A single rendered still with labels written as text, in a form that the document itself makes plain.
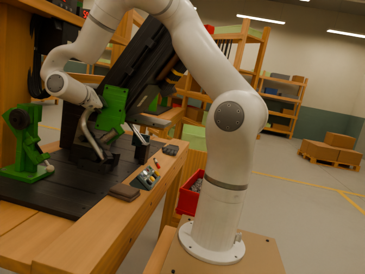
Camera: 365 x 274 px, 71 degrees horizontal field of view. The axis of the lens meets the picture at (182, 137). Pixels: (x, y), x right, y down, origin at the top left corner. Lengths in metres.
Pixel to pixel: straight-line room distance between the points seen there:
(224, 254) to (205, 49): 0.52
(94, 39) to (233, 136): 0.54
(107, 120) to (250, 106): 0.79
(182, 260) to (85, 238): 0.27
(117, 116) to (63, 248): 0.64
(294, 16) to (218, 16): 2.67
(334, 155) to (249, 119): 6.63
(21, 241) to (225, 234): 0.53
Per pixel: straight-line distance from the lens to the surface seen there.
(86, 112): 1.23
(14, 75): 1.22
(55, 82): 0.95
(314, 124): 10.90
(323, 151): 6.98
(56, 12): 1.19
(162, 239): 0.90
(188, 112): 4.54
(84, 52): 0.91
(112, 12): 0.87
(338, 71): 11.05
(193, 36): 0.69
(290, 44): 10.58
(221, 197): 0.66
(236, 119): 0.55
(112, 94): 1.23
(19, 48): 1.22
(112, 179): 1.13
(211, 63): 0.66
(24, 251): 0.79
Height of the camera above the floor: 1.36
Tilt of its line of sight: 12 degrees down
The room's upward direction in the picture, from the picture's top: 11 degrees clockwise
